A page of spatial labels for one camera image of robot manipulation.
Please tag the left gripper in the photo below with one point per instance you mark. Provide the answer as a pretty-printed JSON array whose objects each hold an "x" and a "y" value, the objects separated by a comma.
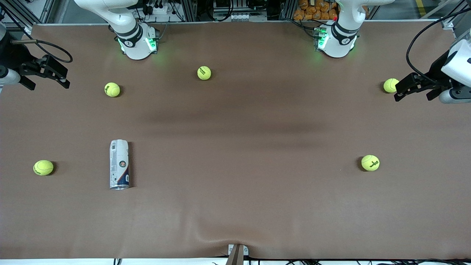
[{"x": 436, "y": 70}]

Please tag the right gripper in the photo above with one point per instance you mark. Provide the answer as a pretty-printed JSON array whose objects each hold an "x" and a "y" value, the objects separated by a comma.
[{"x": 14, "y": 59}]

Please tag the white blue tennis ball can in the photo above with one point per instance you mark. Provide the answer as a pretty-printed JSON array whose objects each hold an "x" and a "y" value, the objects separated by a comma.
[{"x": 119, "y": 165}]

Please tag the yellow tennis ball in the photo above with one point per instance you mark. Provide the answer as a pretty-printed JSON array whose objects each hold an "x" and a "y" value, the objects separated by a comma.
[
  {"x": 370, "y": 162},
  {"x": 204, "y": 73},
  {"x": 112, "y": 89},
  {"x": 43, "y": 167},
  {"x": 390, "y": 85}
]

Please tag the grey base connector box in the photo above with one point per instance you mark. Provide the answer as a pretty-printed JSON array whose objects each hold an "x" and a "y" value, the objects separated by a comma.
[
  {"x": 152, "y": 42},
  {"x": 319, "y": 38}
]

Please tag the bag of orange items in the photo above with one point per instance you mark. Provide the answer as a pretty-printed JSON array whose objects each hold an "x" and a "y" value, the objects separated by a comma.
[{"x": 316, "y": 10}]

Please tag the white power strip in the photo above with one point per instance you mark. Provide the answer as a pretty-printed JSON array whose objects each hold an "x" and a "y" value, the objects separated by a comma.
[{"x": 160, "y": 9}]

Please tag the brown table mat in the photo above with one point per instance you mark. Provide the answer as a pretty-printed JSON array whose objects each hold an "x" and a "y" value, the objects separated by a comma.
[{"x": 235, "y": 184}]

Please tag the aluminium frame profile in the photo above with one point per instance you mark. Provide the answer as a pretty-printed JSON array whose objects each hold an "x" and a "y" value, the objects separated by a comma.
[
  {"x": 447, "y": 23},
  {"x": 44, "y": 11}
]

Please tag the metal table edge bracket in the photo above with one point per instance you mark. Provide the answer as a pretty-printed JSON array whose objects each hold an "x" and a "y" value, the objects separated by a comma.
[{"x": 244, "y": 251}]

